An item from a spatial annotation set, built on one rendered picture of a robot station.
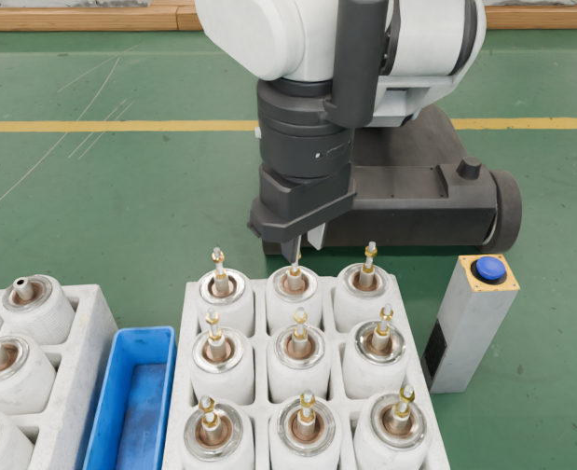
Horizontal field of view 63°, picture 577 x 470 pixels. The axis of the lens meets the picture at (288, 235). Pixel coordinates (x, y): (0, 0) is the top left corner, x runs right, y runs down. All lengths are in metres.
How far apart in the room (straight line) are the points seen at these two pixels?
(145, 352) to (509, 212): 0.82
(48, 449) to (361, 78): 0.64
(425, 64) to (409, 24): 0.07
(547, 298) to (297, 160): 0.90
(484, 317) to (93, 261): 0.89
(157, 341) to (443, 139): 0.87
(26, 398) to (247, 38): 0.62
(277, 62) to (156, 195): 1.07
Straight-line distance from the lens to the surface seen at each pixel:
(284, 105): 0.39
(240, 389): 0.73
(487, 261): 0.76
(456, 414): 0.98
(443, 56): 0.87
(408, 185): 1.10
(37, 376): 0.80
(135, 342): 0.95
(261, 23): 0.35
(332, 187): 0.47
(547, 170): 1.63
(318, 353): 0.70
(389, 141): 1.28
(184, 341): 0.81
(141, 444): 0.94
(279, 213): 0.45
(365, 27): 0.35
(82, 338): 0.87
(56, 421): 0.81
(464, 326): 0.81
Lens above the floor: 0.85
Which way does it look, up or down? 44 degrees down
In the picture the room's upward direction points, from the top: straight up
